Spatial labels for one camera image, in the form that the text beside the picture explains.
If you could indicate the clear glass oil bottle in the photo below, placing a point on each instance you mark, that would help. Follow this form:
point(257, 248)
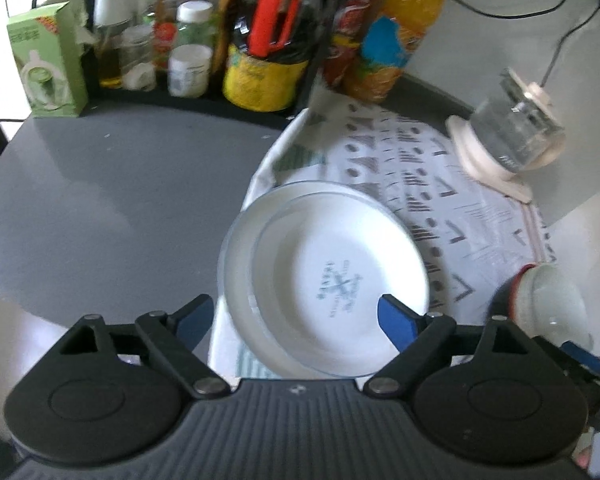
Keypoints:
point(107, 51)

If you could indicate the green carton box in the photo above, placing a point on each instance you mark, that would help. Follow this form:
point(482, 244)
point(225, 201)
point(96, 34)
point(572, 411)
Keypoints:
point(48, 60)

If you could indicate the clear lid glass jar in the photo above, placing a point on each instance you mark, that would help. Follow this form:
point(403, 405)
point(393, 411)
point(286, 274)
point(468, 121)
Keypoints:
point(136, 63)

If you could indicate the glass electric kettle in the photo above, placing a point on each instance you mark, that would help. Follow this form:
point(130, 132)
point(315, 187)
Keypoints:
point(517, 127)

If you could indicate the yellow utensil holder can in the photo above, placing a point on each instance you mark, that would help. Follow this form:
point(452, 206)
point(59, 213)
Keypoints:
point(258, 85)

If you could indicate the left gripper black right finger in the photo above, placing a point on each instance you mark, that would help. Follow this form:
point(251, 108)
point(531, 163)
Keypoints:
point(422, 344)

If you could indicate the patterned white table cloth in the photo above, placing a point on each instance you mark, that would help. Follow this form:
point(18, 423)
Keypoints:
point(472, 239)

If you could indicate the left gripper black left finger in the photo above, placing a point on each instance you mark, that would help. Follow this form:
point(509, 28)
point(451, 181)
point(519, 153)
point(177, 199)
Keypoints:
point(171, 340)

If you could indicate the cream kettle base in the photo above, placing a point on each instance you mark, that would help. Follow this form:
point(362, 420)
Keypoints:
point(482, 167)

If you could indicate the gloved right hand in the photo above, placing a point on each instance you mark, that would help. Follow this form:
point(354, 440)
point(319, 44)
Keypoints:
point(543, 302)

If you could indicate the orange juice bottle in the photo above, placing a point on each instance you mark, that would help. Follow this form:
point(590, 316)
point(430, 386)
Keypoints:
point(389, 43)

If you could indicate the white lid spice jar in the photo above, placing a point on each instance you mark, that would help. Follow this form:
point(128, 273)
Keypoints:
point(189, 71)

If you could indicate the red handled scissors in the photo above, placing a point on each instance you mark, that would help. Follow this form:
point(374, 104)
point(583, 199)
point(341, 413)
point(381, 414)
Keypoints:
point(271, 27)

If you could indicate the red snack can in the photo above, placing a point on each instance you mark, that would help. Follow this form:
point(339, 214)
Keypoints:
point(346, 33)

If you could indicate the white ceramic plate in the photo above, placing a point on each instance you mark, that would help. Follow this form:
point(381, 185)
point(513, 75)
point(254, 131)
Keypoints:
point(302, 270)

